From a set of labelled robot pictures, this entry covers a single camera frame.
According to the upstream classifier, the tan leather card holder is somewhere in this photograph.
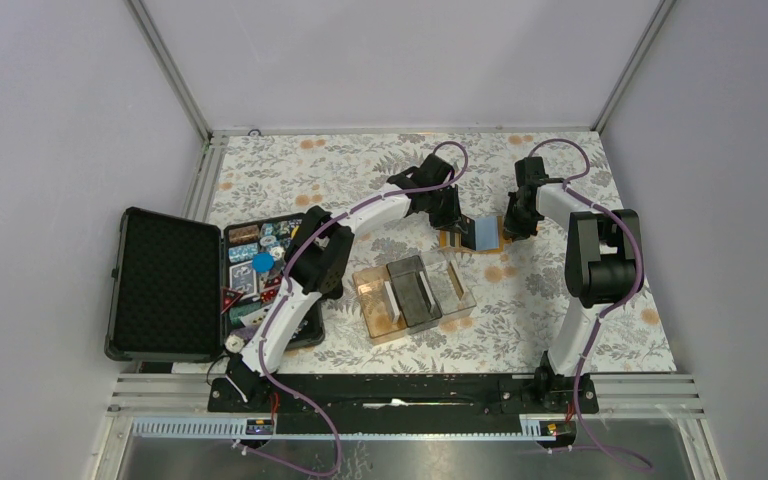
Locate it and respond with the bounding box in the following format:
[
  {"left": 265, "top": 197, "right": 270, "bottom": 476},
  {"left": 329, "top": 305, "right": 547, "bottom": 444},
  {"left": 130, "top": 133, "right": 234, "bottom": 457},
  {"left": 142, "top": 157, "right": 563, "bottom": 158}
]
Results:
[{"left": 443, "top": 216, "right": 509, "bottom": 254}]

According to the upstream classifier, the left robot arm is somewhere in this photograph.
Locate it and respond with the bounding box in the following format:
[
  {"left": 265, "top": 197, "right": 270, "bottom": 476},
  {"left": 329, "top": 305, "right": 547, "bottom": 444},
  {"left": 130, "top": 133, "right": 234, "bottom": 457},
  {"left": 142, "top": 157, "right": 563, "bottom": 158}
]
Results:
[{"left": 225, "top": 151, "right": 469, "bottom": 411}]

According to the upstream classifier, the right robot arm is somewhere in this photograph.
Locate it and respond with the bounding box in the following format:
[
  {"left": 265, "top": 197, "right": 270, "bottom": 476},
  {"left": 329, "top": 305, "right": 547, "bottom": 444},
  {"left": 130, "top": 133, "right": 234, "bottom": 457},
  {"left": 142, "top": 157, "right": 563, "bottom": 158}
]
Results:
[{"left": 503, "top": 157, "right": 643, "bottom": 412}]

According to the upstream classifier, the clear transparent card box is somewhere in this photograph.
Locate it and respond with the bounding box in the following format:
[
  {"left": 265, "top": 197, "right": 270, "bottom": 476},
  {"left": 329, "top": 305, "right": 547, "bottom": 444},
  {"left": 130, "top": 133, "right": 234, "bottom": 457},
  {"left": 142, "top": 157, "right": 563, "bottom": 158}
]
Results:
[{"left": 420, "top": 249, "right": 476, "bottom": 320}]

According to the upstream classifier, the black card stack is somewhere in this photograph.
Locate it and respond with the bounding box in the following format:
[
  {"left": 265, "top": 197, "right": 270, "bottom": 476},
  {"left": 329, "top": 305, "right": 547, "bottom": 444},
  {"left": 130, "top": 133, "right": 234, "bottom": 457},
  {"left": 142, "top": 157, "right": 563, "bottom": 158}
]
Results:
[{"left": 417, "top": 271, "right": 437, "bottom": 314}]

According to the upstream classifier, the smoky black card box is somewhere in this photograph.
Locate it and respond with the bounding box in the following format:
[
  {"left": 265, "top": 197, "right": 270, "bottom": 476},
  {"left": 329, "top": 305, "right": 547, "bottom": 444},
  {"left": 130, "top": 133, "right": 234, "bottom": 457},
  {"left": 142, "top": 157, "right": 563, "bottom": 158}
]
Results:
[{"left": 386, "top": 255, "right": 441, "bottom": 333}]

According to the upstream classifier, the white card stack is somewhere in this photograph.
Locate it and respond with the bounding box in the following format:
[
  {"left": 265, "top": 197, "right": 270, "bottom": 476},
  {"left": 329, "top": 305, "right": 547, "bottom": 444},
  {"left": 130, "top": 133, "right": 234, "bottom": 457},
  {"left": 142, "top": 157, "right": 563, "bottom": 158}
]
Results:
[{"left": 384, "top": 280, "right": 401, "bottom": 324}]

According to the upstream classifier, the amber transparent card box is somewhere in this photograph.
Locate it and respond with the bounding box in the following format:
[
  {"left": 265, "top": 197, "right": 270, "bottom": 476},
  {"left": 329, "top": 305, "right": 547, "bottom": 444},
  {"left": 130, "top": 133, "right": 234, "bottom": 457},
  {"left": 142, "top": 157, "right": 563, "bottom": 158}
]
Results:
[{"left": 352, "top": 266, "right": 407, "bottom": 345}]

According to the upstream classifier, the floral table mat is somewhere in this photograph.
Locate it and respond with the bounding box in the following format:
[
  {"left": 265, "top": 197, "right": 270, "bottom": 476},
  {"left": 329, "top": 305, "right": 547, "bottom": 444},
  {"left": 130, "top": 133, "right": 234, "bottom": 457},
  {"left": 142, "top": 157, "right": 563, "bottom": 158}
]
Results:
[{"left": 195, "top": 131, "right": 678, "bottom": 376}]

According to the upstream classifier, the blue round chip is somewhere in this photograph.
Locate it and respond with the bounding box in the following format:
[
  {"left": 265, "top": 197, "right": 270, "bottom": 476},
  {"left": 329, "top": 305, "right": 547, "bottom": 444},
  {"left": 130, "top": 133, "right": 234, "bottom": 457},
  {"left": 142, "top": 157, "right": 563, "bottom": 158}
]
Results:
[{"left": 251, "top": 252, "right": 275, "bottom": 274}]

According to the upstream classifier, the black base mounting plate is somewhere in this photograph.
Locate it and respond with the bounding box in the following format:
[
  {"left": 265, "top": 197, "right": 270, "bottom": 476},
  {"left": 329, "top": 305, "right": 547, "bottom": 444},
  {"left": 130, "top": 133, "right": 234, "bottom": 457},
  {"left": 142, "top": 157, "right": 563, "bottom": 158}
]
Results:
[{"left": 207, "top": 374, "right": 600, "bottom": 435}]

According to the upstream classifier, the black poker chip case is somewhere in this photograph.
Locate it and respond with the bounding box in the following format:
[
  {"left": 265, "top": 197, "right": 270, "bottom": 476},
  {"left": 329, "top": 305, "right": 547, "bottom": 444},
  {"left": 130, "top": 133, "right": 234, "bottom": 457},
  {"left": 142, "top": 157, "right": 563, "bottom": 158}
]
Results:
[{"left": 104, "top": 207, "right": 303, "bottom": 363}]

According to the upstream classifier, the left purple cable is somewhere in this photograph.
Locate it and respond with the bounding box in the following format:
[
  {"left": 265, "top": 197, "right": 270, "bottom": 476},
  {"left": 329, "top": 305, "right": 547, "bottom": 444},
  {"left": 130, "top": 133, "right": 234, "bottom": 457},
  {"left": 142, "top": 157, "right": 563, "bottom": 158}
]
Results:
[{"left": 231, "top": 140, "right": 470, "bottom": 478}]

